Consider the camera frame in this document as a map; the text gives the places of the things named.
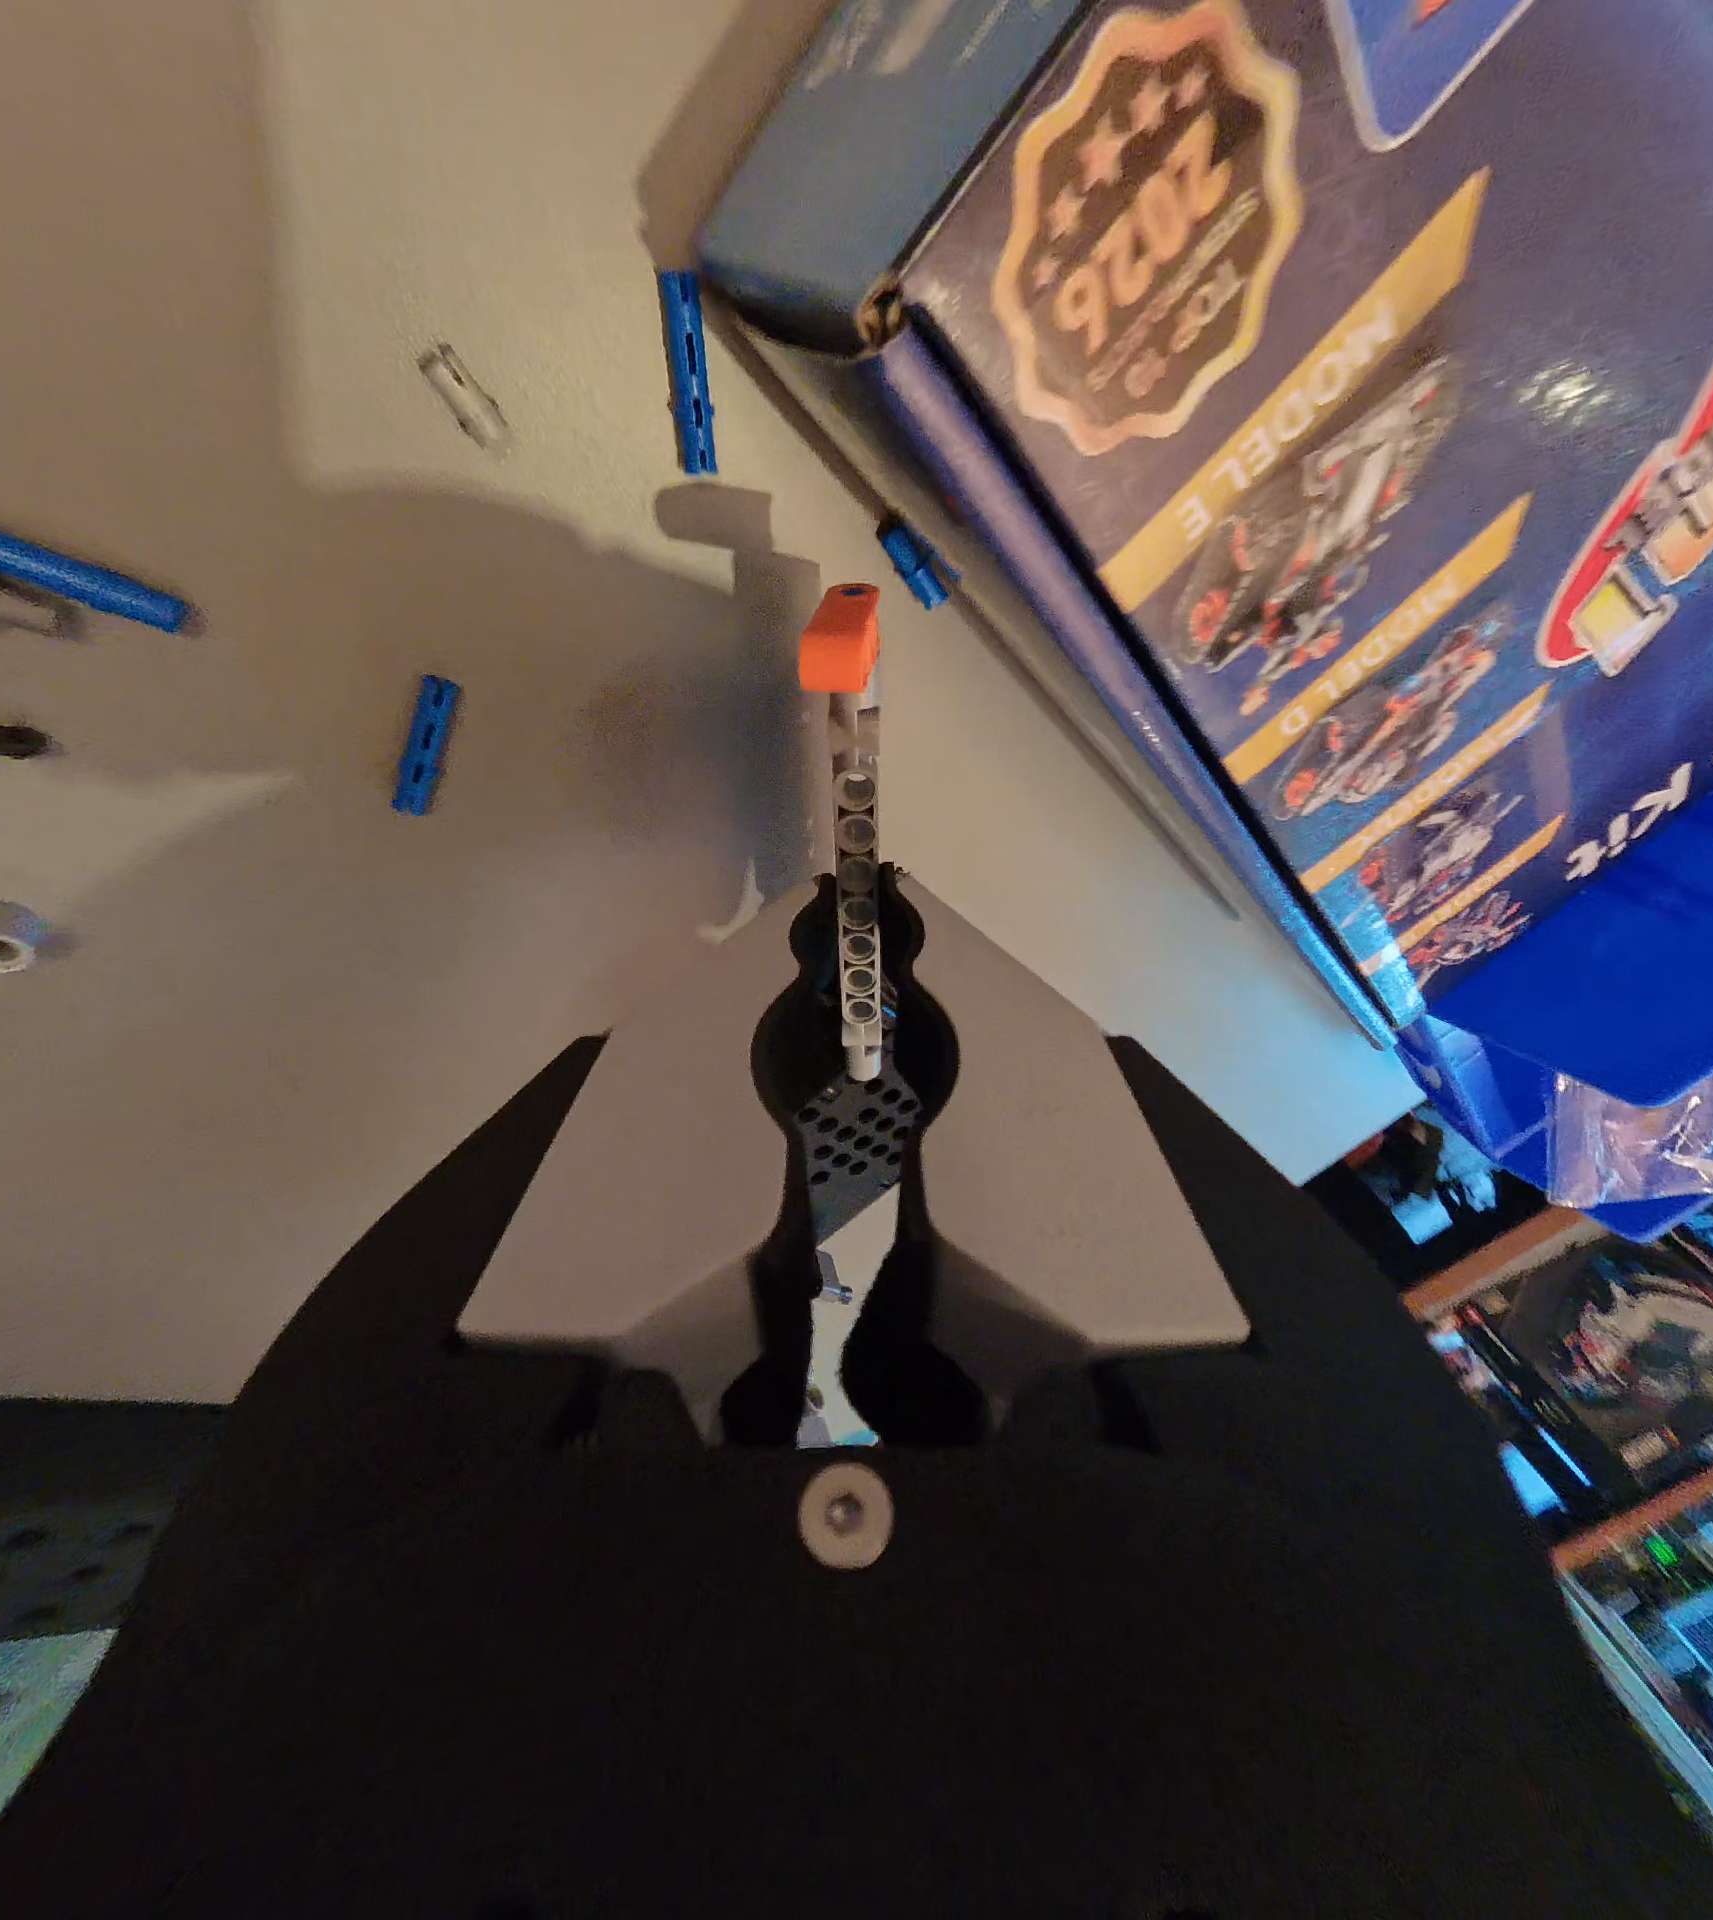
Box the small clear piece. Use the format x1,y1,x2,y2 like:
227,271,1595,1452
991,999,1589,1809
420,343,510,455

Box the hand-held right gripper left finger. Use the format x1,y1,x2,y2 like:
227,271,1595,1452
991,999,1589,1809
462,867,840,1442

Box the short blue pin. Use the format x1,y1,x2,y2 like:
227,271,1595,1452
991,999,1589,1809
877,512,958,610

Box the long blue axle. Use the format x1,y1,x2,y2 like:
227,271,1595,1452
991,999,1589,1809
0,508,200,637

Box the black perforated mat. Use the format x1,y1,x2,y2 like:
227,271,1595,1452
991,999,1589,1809
0,1391,303,1659

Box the grey perforated beam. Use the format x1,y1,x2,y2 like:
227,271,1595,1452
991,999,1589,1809
830,674,895,1084

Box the blue toy kit box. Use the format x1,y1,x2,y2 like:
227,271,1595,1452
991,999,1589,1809
693,0,1713,1207

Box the clear plastic bag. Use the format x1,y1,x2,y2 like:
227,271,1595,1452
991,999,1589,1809
1540,1004,1713,1250

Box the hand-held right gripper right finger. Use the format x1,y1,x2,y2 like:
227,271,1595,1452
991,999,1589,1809
874,867,1253,1442

